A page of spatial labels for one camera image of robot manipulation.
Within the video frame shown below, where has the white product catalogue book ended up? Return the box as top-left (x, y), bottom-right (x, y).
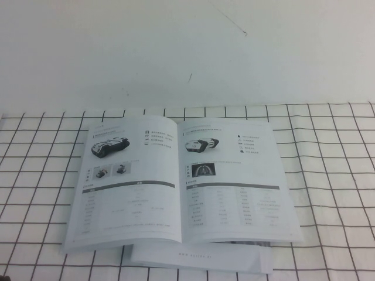
top-left (62, 114), bottom-right (305, 255)

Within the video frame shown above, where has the closed white brochure book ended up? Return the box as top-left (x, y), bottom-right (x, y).
top-left (130, 239), bottom-right (274, 276)

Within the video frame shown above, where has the white black-grid tablecloth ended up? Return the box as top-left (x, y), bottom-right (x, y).
top-left (0, 101), bottom-right (375, 281)

